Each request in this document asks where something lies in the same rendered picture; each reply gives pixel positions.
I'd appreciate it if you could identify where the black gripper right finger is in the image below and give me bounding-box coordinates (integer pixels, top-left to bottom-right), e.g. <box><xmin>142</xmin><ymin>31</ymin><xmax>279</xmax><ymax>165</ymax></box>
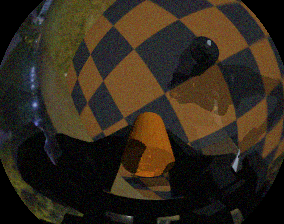
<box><xmin>166</xmin><ymin>129</ymin><xmax>236</xmax><ymax>198</ymax></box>

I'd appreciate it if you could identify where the orange knob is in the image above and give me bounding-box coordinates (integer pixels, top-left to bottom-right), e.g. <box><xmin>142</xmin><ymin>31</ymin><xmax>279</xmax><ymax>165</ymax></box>
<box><xmin>121</xmin><ymin>112</ymin><xmax>175</xmax><ymax>177</ymax></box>

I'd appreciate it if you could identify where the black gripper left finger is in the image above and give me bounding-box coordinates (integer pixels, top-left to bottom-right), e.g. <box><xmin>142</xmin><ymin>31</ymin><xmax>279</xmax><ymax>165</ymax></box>
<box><xmin>56</xmin><ymin>125</ymin><xmax>133</xmax><ymax>193</ymax></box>

